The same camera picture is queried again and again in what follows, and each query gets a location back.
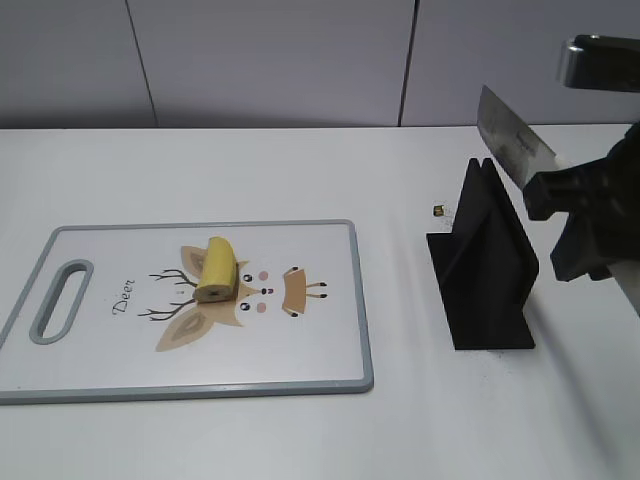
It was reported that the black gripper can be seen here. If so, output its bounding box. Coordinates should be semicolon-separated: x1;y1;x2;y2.
523;122;639;282

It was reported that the white-handled kitchen knife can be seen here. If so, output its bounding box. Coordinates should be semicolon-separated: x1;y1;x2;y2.
476;87;639;307

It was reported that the yellow banana piece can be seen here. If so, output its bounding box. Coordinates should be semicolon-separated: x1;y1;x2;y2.
194;236;237;303

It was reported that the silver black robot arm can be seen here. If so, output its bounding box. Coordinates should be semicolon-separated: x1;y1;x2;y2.
523;35;639;281

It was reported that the black knife stand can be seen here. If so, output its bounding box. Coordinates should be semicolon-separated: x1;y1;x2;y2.
426;158;539;351

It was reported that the white deer cutting board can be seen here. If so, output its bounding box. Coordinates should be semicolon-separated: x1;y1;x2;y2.
1;219;374;404

